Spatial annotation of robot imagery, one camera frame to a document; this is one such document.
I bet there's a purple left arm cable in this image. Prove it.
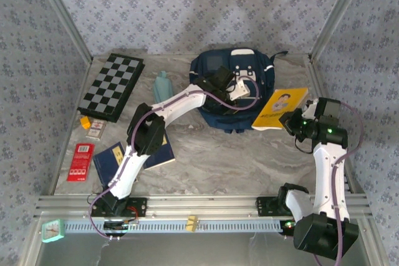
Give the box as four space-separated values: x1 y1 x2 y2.
88 77 261 242

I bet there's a red package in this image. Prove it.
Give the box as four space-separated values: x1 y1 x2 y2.
66 143 95 183

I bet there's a teal water bottle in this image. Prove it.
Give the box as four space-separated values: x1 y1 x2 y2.
153 71 174 105

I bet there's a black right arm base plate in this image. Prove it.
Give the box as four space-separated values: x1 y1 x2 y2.
256 196 296 217

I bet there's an aluminium mounting rail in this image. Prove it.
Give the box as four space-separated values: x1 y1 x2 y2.
33 193 373 221

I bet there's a small playing card box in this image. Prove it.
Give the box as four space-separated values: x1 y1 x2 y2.
85 119 107 140

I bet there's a yellow illustrated book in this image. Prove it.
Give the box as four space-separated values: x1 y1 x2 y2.
251 87 309 131

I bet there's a navy blue school backpack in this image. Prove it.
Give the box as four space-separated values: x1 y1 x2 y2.
189 47 289 135

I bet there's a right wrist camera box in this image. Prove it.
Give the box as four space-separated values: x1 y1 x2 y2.
305 97 342 120

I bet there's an aluminium frame post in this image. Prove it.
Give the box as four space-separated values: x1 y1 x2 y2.
29 0 94 63
310 0 373 63

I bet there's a small circuit board with wires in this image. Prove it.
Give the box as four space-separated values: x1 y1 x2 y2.
281 219 297 236
103 219 140 233

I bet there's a black grey folding chessboard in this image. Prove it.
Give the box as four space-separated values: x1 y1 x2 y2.
77 53 146 123

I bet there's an aluminium side rail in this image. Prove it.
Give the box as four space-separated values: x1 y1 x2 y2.
46 55 94 197
307 55 365 197

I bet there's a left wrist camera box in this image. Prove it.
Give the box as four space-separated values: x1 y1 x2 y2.
214 66 252 100

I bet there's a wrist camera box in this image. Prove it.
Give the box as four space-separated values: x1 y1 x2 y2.
305 97 342 120
214 66 252 100

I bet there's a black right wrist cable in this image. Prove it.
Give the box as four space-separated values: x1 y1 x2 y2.
294 139 314 154

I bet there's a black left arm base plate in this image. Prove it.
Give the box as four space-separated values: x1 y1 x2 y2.
90 196 148 218

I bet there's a grey slotted cable duct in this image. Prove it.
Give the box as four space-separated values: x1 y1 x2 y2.
64 219 286 234

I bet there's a yellow clip on duct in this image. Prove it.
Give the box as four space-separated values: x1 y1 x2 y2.
186 215 200 232

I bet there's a teal alarm clock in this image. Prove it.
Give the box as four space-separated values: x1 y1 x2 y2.
41 219 66 244

